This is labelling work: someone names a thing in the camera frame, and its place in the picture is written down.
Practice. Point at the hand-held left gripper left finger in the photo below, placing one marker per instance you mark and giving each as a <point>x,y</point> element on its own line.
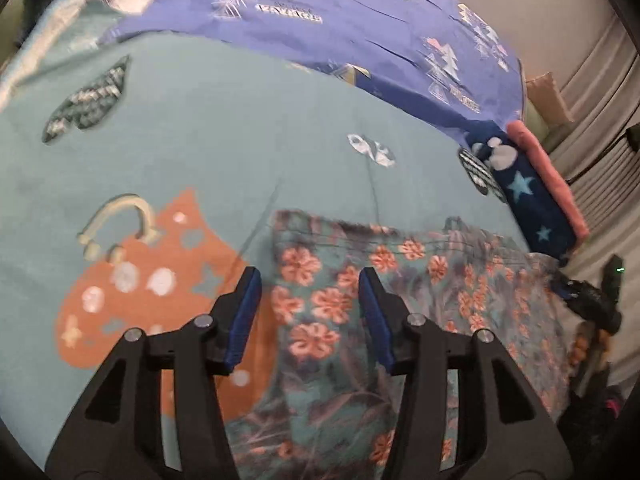
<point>247,310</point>

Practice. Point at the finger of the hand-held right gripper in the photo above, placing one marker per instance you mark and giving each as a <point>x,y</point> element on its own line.
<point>566,291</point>

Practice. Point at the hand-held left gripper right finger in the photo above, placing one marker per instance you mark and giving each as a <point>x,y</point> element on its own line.
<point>375,320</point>

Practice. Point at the teal floral pants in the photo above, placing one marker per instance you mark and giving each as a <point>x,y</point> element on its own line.
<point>320,300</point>

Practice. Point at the dark cloth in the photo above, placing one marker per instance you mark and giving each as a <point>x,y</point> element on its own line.
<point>595,400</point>

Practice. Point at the navy star print cloth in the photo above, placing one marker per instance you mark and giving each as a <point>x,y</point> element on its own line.
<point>530,195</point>

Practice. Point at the pink folded cloth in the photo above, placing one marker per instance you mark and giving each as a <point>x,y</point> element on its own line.
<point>550,175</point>

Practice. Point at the grey curtain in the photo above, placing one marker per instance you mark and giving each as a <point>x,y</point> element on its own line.
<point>595,120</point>

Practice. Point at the teal printed blanket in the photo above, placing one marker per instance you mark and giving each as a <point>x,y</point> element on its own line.
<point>225,135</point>

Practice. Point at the beige pillow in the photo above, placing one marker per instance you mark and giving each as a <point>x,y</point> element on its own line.
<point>547,95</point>

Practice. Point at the blue tree print blanket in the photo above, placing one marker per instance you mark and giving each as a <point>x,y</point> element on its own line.
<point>350,15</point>

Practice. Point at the white teal cloth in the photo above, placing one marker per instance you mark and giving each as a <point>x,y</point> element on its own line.
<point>80,5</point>

